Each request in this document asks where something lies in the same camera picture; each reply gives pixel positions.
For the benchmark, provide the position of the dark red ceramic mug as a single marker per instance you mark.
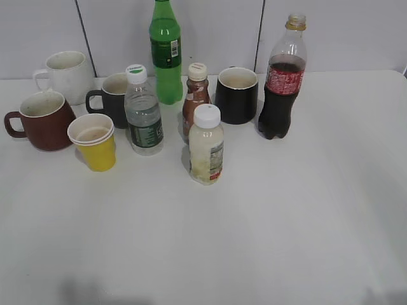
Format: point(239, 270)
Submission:
point(43, 118)

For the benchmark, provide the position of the brown sauce bottle cream cap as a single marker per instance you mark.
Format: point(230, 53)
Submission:
point(197, 94)

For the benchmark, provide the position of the black ceramic mug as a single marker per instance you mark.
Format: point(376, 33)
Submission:
point(237, 95)

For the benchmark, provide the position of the white ceramic mug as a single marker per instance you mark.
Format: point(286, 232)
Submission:
point(69, 73)

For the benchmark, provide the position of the cloudy juice bottle white cap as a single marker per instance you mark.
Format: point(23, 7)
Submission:
point(206, 144)

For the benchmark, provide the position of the cola bottle red label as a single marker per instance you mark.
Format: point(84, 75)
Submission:
point(286, 67)

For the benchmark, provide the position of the dark grey mug with handle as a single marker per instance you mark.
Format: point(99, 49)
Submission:
point(112, 92)

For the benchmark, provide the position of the green soda bottle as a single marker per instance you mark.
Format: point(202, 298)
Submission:
point(165, 39)

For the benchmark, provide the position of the yellow paper cup stack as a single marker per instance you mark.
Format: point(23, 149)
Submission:
point(93, 136)

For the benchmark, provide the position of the clear water bottle white cap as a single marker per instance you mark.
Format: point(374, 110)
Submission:
point(142, 111)

